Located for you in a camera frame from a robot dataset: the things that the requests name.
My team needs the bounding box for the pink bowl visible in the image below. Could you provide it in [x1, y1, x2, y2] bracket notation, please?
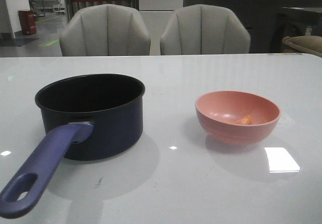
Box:
[195, 91, 281, 146]

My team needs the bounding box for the orange ham piece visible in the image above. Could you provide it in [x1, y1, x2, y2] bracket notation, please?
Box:
[227, 115, 254, 125]

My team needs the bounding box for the blue saucepan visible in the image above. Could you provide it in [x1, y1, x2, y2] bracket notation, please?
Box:
[1, 73, 145, 219]

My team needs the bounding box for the grey right dining chair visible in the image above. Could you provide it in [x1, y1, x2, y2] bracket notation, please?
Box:
[159, 4, 251, 55]

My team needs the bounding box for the grey dining chair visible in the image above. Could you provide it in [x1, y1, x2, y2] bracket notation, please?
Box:
[159, 4, 251, 55]
[59, 4, 150, 56]

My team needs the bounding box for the grey left dining chair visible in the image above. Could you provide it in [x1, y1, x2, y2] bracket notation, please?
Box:
[59, 4, 150, 56]

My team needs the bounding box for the white drawer cabinet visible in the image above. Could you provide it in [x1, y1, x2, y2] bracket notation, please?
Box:
[138, 0, 183, 55]

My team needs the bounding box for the dark grey sideboard counter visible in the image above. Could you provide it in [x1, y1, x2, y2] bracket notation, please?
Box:
[184, 0, 321, 53]

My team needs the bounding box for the red bin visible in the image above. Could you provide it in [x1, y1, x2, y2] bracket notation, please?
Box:
[18, 10, 37, 35]

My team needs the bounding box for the beige cushion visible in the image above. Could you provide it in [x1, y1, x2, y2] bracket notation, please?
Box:
[282, 35, 321, 57]

